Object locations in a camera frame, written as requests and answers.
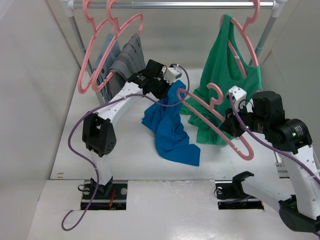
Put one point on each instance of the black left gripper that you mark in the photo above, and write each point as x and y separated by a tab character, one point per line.
167	85

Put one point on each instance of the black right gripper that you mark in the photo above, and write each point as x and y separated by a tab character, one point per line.
230	124

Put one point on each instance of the blue t shirt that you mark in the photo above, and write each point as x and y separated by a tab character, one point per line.
171	140

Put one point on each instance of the green tank top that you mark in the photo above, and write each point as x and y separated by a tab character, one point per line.
220	69

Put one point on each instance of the pink hanger with green shirt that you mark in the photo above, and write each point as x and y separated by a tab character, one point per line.
242	29

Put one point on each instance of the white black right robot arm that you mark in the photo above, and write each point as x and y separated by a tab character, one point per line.
291	139

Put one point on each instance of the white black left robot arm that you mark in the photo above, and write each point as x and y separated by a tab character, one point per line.
98	132

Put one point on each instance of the pink hanger with grey clothes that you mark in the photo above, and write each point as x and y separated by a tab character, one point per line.
117	30

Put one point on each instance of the grey pleated skirt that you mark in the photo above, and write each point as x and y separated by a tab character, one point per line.
129	61

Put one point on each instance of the light blue garment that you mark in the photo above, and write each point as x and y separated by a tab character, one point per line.
115	51

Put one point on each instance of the metal clothes rack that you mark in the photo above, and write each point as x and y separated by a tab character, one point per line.
98	11

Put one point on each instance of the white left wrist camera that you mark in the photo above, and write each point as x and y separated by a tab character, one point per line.
171	74

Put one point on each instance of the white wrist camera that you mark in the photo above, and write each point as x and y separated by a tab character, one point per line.
171	74
238	97

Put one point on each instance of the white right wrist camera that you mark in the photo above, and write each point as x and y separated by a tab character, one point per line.
238	97

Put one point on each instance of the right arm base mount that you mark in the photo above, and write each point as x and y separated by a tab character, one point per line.
228	198

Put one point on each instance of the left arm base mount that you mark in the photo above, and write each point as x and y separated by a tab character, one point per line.
112	197

